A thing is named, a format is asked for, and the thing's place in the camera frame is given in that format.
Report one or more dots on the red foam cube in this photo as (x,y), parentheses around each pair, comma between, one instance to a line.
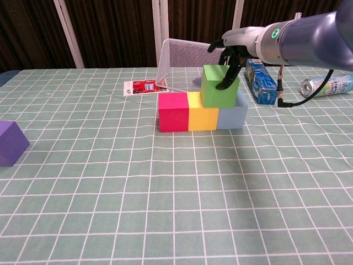
(173,118)

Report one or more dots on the yellow foam cube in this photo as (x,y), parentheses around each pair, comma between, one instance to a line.
(202,118)

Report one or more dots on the purple foam cube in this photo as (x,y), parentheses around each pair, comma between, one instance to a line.
(11,146)

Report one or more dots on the blue carton box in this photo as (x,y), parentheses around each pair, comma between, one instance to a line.
(262,85)

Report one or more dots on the light blue foam cube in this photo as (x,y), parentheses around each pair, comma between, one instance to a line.
(231,118)

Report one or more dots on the white frame post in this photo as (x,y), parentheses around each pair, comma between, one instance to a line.
(69,36)
(160,27)
(238,13)

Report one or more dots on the dark pleated curtain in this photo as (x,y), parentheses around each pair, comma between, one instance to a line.
(115,33)

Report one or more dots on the light blue beverage can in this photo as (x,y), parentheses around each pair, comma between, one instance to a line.
(336,85)

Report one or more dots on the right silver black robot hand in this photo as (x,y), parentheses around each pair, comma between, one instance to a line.
(242,40)

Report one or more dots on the blue snack packet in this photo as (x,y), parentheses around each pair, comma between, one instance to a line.
(197,81)

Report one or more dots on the green checked tablecloth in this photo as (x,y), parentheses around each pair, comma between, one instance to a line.
(176,193)

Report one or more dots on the green foam cube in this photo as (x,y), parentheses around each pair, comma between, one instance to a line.
(213,94)

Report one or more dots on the red printed card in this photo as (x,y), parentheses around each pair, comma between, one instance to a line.
(138,87)

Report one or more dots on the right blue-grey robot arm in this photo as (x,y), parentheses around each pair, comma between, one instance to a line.
(309,41)

